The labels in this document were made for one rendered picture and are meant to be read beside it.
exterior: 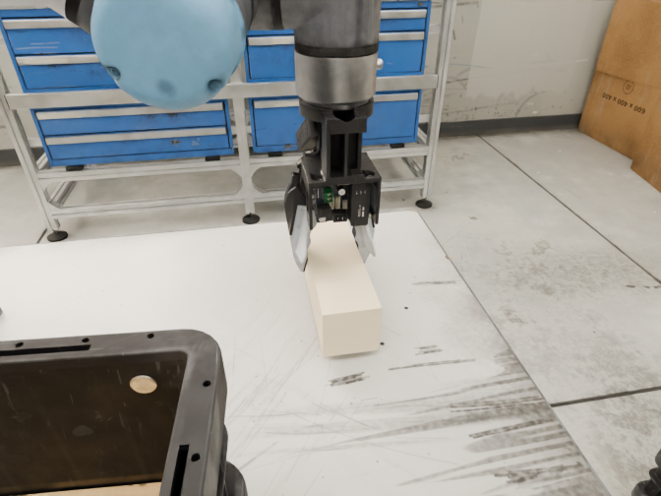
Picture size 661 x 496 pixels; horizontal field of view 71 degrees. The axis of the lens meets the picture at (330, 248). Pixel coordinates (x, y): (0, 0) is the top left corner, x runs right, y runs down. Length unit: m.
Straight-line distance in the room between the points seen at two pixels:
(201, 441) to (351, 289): 0.33
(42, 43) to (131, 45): 1.73
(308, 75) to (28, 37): 1.66
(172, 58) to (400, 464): 0.36
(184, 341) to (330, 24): 0.28
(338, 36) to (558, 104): 3.14
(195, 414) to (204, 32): 0.18
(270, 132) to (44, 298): 1.44
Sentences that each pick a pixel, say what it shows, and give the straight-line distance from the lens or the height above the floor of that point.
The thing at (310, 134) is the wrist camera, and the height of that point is 0.92.
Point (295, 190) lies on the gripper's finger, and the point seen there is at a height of 0.86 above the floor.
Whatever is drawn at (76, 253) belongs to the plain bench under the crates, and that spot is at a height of 0.70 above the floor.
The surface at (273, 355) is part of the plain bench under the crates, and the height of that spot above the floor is 0.70.
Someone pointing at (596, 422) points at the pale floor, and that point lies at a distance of 1.51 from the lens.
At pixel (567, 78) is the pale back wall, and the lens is 3.47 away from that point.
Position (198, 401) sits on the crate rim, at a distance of 0.20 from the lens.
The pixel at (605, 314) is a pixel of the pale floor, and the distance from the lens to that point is 1.87.
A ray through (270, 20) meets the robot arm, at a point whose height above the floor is 1.03.
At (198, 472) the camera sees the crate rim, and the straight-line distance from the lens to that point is 0.18.
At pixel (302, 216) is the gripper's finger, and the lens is 0.52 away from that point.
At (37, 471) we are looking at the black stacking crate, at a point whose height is 0.85.
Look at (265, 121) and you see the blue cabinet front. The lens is 1.98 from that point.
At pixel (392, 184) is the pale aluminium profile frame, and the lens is 2.17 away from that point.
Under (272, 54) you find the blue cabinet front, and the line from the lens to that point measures 1.91.
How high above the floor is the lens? 1.08
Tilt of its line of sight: 34 degrees down
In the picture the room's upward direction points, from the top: straight up
